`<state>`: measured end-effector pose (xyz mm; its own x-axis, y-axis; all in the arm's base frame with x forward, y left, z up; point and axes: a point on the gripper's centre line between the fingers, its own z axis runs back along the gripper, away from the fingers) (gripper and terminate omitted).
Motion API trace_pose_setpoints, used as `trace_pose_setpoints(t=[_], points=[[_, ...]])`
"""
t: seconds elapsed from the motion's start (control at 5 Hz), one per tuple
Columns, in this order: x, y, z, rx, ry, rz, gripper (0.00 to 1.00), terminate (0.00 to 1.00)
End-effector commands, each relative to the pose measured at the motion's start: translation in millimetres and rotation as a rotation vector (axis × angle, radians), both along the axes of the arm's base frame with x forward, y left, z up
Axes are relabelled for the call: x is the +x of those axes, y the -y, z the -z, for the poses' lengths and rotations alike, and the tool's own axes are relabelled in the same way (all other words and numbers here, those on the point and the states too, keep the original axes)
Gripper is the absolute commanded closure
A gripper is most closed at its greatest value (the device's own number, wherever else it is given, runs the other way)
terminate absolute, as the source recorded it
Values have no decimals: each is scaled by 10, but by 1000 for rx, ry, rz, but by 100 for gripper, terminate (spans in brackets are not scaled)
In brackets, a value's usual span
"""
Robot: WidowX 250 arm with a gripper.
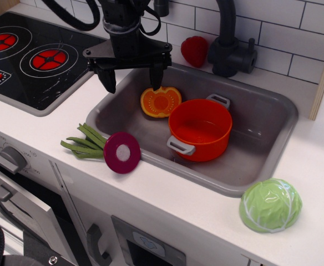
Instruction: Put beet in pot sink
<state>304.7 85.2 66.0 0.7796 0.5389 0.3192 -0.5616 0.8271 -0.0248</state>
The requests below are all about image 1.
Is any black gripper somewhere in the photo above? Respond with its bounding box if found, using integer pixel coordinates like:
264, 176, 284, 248
83, 26, 172, 94

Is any purple toy beet with greens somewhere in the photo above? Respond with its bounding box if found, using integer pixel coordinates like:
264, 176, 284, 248
60, 123, 141, 174

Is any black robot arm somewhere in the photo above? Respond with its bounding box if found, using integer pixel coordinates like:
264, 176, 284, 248
83, 1, 172, 94

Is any orange toy pot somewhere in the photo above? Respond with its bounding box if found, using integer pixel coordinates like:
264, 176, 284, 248
166, 94, 233, 162

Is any grey toy sink basin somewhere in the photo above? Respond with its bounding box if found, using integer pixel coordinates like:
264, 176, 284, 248
87, 64, 298, 197

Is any orange toy pumpkin slice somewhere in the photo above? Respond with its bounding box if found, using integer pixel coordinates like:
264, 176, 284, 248
140, 86, 182, 118

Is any red toy strawberry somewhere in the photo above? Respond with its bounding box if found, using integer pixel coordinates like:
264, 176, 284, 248
181, 36, 209, 68

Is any dark grey toy faucet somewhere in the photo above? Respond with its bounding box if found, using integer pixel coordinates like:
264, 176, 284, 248
207, 0, 257, 78

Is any black toy stovetop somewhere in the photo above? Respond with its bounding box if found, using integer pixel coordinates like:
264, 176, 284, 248
0, 12, 104, 116

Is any grey oven knob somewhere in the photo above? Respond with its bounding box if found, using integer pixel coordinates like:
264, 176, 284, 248
0, 146, 27, 174

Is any toy oven door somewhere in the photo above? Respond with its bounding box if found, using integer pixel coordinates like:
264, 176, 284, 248
0, 172, 75, 262

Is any grey dishwasher panel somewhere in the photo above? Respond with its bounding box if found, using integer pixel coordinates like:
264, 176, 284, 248
112, 216, 186, 266

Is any green toy cabbage half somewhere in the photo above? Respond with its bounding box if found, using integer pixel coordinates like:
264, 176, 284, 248
239, 178, 303, 233

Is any black braided cable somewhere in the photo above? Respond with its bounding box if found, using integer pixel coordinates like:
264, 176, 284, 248
41, 0, 101, 32

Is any grey cabinet handle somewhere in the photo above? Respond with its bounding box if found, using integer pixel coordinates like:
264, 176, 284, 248
86, 224, 112, 266

